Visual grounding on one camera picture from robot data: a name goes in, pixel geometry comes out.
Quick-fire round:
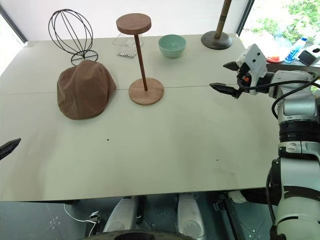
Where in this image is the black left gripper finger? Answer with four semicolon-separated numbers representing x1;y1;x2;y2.
0;137;22;161

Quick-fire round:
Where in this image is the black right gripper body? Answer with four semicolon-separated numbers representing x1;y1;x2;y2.
235;62;252;93

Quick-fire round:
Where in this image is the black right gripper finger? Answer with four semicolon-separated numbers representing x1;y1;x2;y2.
222;61;242;72
209;82;242;99

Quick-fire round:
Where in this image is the wooden hat stand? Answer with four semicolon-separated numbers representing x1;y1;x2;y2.
115;14;165;107

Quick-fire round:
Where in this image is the dark round base wooden pole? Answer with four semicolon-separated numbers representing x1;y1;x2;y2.
201;0;233;51

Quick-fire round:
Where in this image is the red shallow dish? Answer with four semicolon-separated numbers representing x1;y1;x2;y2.
265;54;285;64

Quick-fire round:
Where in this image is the grey side shelf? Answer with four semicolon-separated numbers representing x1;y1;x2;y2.
264;60;320;75

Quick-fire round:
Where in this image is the clear water bottle blue label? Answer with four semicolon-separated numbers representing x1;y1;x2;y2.
284;36;309;64

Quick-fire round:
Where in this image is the pale green bowl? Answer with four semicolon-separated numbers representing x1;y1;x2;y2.
158;34;187;59

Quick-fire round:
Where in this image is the black and white device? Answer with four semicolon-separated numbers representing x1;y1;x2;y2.
298;43;320;67

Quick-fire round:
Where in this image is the brown flat cap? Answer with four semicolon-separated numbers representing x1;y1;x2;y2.
56;60;118;121

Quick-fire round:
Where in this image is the small black connector plug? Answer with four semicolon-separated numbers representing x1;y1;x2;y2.
89;211;101;224

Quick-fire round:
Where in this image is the grey rounded robot foot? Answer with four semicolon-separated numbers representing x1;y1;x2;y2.
175;193;202;236
103;197;138;234

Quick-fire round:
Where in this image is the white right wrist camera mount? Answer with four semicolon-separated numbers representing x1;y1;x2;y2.
236;43;268;96

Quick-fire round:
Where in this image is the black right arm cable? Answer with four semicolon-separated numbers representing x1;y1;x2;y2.
237;72;320;227

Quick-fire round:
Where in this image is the black window frame bar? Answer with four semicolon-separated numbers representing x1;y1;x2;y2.
0;4;28;44
235;0;256;37

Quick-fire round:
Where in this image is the thin white cable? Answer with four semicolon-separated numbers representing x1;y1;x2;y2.
63;203;98;237

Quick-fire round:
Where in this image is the black table support bracket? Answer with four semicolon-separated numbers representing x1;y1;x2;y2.
213;191;249;240

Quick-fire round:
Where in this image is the black wire head form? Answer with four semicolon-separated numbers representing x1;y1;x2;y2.
48;8;99;67

